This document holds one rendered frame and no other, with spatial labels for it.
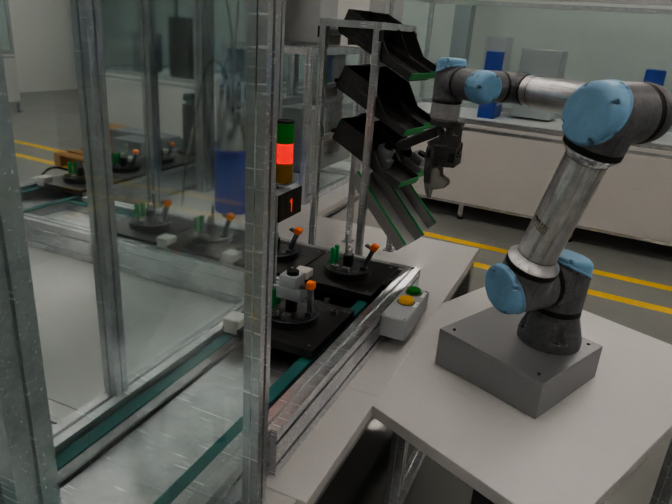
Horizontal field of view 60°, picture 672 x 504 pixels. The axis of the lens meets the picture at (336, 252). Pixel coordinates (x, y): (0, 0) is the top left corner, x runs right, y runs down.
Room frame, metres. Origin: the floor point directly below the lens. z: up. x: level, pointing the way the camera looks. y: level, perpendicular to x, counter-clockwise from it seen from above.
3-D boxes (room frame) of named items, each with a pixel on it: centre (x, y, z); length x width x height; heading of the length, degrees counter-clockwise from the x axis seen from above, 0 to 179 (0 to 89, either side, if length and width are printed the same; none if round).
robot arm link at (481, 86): (1.47, -0.32, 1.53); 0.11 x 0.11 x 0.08; 29
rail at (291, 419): (1.27, -0.07, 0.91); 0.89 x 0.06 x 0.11; 157
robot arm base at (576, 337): (1.29, -0.54, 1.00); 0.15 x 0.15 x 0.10
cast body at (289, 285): (1.28, 0.11, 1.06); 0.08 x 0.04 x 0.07; 67
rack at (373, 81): (1.97, -0.06, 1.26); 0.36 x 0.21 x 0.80; 157
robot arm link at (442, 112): (1.55, -0.26, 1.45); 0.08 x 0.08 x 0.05
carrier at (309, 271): (1.58, -0.04, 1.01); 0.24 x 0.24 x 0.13; 67
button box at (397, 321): (1.42, -0.20, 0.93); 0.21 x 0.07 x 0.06; 157
